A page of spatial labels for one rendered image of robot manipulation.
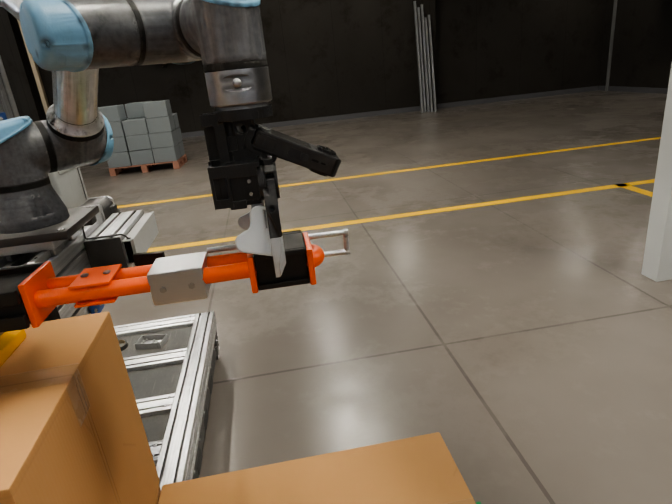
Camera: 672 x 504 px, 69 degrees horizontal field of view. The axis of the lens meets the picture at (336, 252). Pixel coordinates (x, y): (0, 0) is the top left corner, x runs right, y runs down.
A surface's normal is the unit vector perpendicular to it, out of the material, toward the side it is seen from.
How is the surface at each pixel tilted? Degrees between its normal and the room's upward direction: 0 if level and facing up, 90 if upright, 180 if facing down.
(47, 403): 0
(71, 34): 95
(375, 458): 0
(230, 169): 90
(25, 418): 0
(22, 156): 92
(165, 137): 90
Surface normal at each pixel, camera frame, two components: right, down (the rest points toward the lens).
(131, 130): 0.12, 0.35
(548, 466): -0.10, -0.93
